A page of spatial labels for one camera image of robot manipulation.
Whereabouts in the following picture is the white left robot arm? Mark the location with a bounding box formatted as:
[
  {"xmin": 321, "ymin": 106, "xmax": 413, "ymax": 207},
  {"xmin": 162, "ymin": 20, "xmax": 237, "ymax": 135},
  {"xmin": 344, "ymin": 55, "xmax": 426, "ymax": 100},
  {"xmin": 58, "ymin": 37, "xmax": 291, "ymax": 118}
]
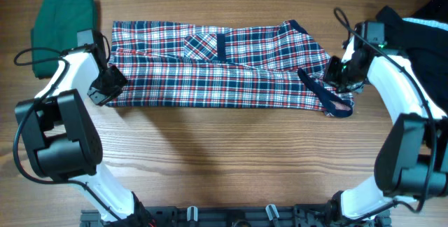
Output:
[{"xmin": 13, "ymin": 44, "xmax": 150, "ymax": 226}]

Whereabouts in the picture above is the folded green cloth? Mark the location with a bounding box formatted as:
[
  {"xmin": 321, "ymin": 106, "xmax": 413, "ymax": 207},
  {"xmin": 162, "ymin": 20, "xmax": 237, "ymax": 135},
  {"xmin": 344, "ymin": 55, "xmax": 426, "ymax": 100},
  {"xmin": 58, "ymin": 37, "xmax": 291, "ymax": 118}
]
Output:
[{"xmin": 31, "ymin": 0, "xmax": 97, "ymax": 78}]

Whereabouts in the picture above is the black garment pile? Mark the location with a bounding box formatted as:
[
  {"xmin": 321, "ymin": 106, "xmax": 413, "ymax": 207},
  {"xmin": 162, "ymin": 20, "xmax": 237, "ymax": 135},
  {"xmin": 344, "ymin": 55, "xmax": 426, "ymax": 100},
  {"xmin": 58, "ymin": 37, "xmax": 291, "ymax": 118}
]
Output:
[{"xmin": 376, "ymin": 0, "xmax": 447, "ymax": 111}]

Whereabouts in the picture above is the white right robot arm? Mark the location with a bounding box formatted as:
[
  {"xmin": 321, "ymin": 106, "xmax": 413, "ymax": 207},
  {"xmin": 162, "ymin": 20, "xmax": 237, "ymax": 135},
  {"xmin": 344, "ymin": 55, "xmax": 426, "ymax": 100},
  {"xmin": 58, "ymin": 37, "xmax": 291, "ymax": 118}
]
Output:
[{"xmin": 335, "ymin": 55, "xmax": 447, "ymax": 223}]

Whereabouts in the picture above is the plaid red blue shirt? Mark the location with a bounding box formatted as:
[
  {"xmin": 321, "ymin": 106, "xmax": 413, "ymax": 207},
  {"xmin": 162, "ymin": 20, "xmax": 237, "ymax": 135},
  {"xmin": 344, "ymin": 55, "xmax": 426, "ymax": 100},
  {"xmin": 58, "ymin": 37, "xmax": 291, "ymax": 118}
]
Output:
[{"xmin": 110, "ymin": 20, "xmax": 354, "ymax": 118}]

